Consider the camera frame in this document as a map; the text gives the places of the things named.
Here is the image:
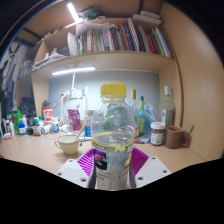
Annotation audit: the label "white wall power outlet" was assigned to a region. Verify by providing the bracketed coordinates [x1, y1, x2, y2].
[68, 88, 83, 99]

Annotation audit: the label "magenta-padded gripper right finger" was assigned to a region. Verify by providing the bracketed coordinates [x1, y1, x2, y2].
[128, 147, 172, 189]

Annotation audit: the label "magenta carton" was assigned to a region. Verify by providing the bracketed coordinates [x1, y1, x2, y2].
[67, 108, 82, 132]

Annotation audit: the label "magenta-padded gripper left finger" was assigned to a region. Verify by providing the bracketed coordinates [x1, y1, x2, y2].
[55, 148, 98, 189]

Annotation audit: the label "spoon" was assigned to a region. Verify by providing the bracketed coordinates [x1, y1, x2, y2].
[75, 124, 86, 147]

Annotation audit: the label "white jar blue label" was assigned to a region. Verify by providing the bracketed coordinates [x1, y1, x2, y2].
[50, 117, 60, 134]

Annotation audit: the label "red and white canister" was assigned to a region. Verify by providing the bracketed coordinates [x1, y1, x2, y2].
[42, 106, 54, 126]

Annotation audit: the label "black speaker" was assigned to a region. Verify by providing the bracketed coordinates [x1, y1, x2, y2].
[19, 96, 37, 116]

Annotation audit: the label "white bottle blue label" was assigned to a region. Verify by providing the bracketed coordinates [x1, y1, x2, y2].
[17, 119, 28, 137]

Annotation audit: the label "blue and white box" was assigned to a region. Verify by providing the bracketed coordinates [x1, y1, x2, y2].
[83, 109, 96, 138]

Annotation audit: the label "wooden shelf unit with books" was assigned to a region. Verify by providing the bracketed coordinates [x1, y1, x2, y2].
[14, 9, 183, 128]

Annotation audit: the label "clear glass bottle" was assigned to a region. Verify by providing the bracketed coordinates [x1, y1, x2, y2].
[160, 85, 176, 128]

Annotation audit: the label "cream ceramic cup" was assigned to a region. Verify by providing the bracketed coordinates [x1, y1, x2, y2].
[54, 133, 81, 156]

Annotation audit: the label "brown mug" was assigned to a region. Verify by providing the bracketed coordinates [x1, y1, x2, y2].
[164, 125, 191, 150]

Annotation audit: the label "under-shelf light bar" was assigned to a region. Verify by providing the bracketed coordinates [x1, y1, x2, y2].
[51, 66, 97, 77]

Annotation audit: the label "ceiling light bar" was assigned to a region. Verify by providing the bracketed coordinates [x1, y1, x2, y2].
[66, 2, 81, 24]

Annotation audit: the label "green box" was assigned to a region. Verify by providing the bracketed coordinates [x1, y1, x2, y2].
[11, 109, 22, 134]

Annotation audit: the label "green-capped glass bottle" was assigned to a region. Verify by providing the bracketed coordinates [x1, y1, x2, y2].
[137, 95, 147, 136]

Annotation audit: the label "dark hanging clothes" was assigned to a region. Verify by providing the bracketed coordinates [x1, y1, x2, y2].
[0, 43, 19, 118]

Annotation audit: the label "clear drink bottle yellow cap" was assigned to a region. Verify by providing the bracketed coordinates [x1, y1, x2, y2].
[90, 82, 137, 191]

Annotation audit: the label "brown jar white lid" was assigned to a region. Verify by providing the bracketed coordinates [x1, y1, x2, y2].
[149, 121, 167, 147]

